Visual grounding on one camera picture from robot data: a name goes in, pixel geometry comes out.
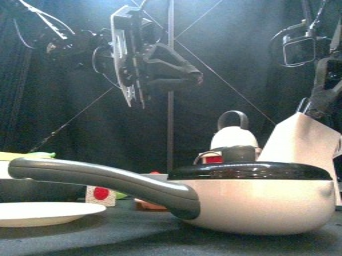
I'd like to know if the white boxy plastic toy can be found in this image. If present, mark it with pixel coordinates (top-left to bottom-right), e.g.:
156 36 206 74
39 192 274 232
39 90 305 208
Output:
257 112 342 205

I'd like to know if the black pan lid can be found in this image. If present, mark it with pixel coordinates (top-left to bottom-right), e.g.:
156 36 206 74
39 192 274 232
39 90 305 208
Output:
167 145 334 182

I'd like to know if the pink cutting board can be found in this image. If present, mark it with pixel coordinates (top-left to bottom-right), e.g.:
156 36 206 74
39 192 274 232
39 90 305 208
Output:
132 197 170 212

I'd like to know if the white block with red dot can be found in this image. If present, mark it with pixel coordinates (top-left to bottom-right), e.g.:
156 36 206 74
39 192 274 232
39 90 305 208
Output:
84 185 119 207

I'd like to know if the green toy vegetable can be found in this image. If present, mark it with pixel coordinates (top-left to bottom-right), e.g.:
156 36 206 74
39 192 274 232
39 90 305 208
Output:
0 151 58 162

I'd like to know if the white round plate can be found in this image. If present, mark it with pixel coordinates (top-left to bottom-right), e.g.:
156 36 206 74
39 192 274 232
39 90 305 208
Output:
0 201 108 229

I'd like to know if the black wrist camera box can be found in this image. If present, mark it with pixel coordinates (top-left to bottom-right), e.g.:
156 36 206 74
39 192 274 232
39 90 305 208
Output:
282 35 318 68

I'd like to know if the white kettle with black handle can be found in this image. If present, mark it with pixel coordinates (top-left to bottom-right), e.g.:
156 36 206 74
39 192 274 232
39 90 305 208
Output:
209 109 261 152

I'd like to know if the white pan with grey handle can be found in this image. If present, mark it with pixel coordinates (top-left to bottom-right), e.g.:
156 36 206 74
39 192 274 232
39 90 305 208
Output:
7 157 338 236

